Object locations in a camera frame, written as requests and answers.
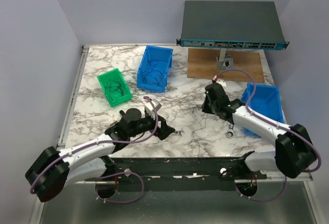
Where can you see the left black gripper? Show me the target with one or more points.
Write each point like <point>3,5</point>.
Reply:
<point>163,132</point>

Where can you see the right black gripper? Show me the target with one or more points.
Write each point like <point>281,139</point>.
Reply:
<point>204,105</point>

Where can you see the blue bin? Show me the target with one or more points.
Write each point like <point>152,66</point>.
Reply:
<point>266,101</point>
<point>154,68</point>

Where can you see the green plastic bin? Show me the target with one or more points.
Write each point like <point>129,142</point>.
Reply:
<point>115,88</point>

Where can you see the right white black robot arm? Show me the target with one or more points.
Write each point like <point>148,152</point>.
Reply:
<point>293,153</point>

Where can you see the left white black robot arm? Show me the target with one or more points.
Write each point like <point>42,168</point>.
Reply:
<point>77,157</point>

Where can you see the small open-end wrench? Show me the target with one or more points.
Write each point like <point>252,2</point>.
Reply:
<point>179,132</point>

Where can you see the ratcheting combination wrench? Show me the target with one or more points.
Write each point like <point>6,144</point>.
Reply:
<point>230,131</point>

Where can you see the brown wooden board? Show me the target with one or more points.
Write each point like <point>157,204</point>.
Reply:
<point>206,63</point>

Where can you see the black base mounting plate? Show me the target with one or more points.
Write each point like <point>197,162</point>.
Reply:
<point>174,186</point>

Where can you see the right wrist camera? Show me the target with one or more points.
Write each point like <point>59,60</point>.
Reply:
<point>217,80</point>

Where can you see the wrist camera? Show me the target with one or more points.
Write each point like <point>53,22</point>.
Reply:
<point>217,80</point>
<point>151,107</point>

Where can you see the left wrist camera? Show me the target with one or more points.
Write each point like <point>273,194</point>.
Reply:
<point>151,107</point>

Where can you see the grey metal switch stand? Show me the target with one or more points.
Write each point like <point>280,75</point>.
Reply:
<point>224,61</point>

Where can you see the teal network switch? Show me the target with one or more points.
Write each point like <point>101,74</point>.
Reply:
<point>231,25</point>

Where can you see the aluminium frame rail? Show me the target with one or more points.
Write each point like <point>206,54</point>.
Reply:
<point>282,176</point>

